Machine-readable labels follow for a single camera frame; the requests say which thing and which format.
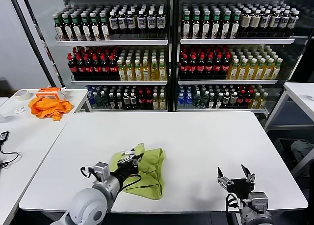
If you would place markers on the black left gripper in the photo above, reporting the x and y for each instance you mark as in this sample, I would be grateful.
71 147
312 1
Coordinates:
126 169

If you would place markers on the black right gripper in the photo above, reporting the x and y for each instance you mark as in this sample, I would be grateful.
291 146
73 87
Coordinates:
239 187

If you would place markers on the light green t-shirt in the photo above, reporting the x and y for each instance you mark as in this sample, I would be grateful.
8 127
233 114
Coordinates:
152 176

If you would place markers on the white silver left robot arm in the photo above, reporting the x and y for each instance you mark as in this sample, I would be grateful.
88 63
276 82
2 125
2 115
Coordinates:
88 207

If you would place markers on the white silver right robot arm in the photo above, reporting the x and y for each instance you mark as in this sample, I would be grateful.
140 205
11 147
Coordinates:
257 215

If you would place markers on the white shelf board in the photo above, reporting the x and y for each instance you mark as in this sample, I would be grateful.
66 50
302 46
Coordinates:
235 41
220 110
110 42
127 110
117 82
228 82

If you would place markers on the large white work table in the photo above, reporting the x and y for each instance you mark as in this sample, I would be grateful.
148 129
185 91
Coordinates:
93 127

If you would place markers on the black white label bottle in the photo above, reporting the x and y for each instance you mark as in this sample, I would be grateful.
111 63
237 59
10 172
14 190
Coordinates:
126 101
226 100
133 101
233 100

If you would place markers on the black floor crate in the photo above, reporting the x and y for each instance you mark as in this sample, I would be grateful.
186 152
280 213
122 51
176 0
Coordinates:
282 149

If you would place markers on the red cap cola bottle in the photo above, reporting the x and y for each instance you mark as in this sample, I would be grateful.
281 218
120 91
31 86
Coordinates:
149 101
89 67
97 67
141 101
217 67
184 67
113 67
201 67
105 67
209 67
249 99
80 67
72 67
226 67
192 67
241 99

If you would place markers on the white cap dark drink bottle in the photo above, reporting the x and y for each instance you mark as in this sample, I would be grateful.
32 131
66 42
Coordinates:
219 102
119 102
211 102
112 102

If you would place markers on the yellow tea bottle white cap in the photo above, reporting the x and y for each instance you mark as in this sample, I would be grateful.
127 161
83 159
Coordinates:
259 71
233 71
268 71
122 73
242 71
162 102
255 102
276 71
154 72
251 71
163 71
138 73
155 102
146 73
129 73
263 102

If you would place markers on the clear green water bottle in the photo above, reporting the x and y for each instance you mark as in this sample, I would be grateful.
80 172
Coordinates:
98 100
104 100
197 100
204 100

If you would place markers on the blue water bottle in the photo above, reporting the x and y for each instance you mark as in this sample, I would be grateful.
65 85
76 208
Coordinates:
189 101
181 101
91 99

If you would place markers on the grey green fabric bundle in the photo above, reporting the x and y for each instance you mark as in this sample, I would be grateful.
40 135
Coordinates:
303 150

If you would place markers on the crumpled orange cloth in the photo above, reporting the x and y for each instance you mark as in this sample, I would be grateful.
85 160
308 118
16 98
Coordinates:
46 108

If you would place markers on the white side table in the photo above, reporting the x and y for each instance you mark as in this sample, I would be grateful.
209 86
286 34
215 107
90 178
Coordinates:
301 92
29 141

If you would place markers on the orange and white box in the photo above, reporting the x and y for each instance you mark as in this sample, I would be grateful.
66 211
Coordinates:
49 92

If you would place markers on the small white crumpled object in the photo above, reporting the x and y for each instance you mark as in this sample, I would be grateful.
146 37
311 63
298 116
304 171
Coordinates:
20 109

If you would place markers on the beige masking tape roll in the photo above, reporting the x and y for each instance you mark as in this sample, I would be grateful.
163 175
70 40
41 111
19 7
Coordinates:
24 98

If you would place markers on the green cap dark tea bottle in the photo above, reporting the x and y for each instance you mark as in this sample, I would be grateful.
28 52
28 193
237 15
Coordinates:
67 29
59 29
197 26
217 26
187 26
76 29
105 28
227 26
236 26
86 28
207 26
95 28

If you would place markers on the black power adapter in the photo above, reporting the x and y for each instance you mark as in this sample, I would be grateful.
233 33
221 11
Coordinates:
4 136

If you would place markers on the blue label dark bottle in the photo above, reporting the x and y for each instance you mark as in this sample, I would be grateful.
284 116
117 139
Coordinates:
284 21
293 21
151 22
141 22
122 22
113 22
161 22
265 21
131 22
275 21

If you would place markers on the beige label dark bottle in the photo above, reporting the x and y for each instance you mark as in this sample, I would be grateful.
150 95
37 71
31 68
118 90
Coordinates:
246 21
256 21

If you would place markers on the black slanted pole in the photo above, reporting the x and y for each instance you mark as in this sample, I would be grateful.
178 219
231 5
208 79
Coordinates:
32 31

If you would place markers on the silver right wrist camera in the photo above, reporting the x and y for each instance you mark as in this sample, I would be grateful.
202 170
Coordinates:
258 198

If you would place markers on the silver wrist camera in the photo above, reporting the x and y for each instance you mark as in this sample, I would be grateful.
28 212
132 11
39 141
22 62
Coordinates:
258 198
101 171

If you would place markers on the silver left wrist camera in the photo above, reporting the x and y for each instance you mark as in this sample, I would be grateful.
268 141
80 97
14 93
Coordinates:
101 171

